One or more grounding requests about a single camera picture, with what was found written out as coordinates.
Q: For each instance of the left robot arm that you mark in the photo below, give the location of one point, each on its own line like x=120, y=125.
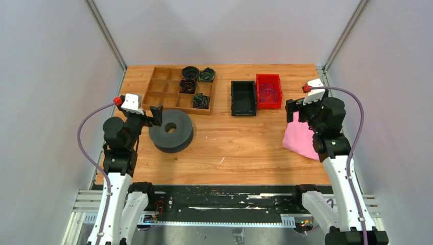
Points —
x=122, y=201

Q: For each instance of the red plastic bin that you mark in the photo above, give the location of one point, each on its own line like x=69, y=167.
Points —
x=269, y=91

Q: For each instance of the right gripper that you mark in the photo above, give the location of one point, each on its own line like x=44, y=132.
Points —
x=292, y=106

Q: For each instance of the grey filament spool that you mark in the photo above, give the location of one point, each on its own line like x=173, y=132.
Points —
x=175, y=134

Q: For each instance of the black plastic bin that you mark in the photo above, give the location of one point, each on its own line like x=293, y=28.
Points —
x=243, y=98

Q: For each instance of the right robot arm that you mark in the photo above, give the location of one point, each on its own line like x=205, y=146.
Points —
x=351, y=223

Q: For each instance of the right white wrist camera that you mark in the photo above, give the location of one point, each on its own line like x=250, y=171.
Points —
x=314, y=90

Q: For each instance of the pink cloth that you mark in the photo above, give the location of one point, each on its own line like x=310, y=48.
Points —
x=298, y=138

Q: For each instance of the rolled dark tie middle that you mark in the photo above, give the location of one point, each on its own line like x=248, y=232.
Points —
x=188, y=86

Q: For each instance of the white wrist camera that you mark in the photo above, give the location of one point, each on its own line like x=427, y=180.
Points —
x=314, y=90
x=129, y=103

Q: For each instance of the wooden compartment tray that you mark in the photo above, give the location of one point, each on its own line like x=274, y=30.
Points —
x=164, y=89

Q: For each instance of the rolled dark tie top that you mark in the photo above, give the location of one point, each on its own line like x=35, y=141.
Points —
x=190, y=73

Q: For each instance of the rolled green tie top right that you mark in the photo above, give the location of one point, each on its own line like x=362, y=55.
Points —
x=207, y=75

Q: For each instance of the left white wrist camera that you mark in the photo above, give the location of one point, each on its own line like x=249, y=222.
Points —
x=129, y=103

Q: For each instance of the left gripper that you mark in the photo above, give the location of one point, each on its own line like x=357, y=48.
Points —
x=156, y=113

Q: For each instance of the rolled patterned tie bottom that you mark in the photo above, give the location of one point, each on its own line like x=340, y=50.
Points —
x=200, y=101

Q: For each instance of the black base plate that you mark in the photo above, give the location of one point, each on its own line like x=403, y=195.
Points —
x=224, y=204

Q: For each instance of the rolled dark tie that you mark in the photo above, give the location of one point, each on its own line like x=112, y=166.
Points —
x=188, y=86
x=190, y=73

